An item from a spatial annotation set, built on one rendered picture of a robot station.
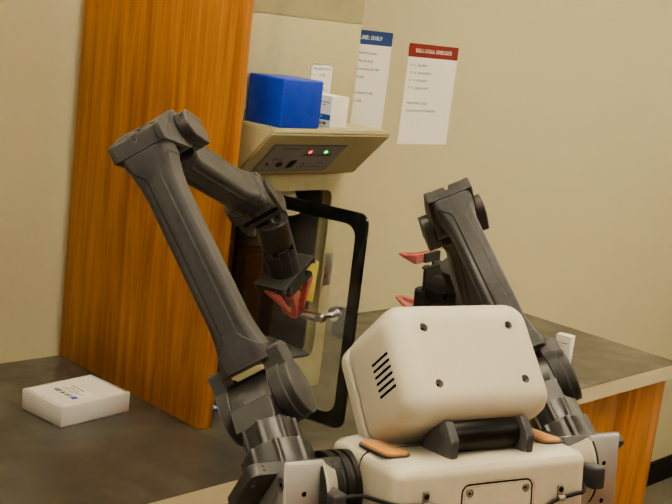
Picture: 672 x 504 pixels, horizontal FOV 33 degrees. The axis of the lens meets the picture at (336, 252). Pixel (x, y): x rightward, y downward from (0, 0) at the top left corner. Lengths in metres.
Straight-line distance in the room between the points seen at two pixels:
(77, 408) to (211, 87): 0.63
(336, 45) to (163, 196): 0.94
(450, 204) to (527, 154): 1.82
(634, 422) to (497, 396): 1.72
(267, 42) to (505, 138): 1.46
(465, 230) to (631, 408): 1.36
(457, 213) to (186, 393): 0.67
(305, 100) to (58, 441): 0.75
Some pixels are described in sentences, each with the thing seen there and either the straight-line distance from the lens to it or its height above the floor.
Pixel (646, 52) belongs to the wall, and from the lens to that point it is 4.10.
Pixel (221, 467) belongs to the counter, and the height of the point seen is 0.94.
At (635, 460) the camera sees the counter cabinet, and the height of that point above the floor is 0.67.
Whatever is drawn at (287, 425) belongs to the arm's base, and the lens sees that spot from 1.35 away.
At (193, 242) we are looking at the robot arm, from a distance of 1.41.
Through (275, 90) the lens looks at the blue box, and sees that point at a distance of 2.08.
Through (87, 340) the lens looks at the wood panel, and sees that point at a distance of 2.42.
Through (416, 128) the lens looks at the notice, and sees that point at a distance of 3.16.
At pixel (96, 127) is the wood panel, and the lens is 2.35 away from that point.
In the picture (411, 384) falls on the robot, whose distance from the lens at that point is 1.31.
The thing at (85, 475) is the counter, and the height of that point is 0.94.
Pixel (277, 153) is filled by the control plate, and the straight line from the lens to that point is 2.12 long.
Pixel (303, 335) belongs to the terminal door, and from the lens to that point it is 2.07.
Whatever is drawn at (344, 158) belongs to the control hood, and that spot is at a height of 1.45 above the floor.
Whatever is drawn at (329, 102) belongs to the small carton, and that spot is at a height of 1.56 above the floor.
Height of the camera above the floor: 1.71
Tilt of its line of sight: 12 degrees down
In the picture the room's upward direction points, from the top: 7 degrees clockwise
